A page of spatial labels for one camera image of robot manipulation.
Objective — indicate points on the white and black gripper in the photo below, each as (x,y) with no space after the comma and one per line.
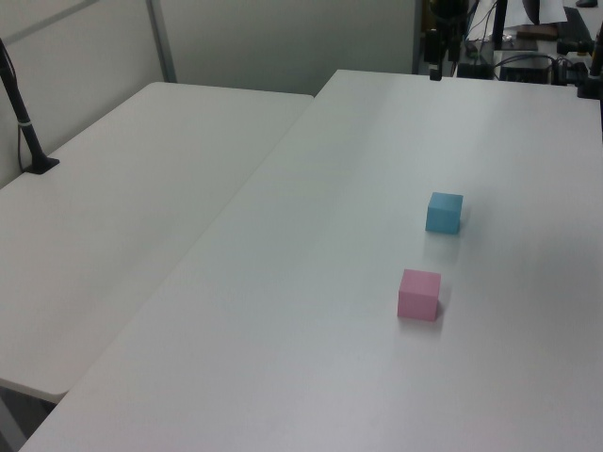
(442,19)

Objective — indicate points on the blue cube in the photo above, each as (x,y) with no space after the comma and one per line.
(443,214)

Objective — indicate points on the pink cube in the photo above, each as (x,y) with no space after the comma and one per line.
(417,296)

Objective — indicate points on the black electronics box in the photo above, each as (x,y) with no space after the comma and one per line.
(523,71)

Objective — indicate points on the brown wooden box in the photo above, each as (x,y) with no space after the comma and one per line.
(537,33)

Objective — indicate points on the white rounded-corner table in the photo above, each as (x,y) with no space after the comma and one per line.
(118,212)

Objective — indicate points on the grey table leg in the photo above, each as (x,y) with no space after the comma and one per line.
(11,424)

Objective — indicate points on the black camera on mount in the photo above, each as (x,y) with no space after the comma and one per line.
(572,47)

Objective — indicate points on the black clamp mount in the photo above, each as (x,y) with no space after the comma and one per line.
(589,87)

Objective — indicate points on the grey metal partition post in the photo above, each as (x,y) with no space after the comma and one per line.
(162,42)

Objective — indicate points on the black camera stand pole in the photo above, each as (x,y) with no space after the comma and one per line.
(21,117)

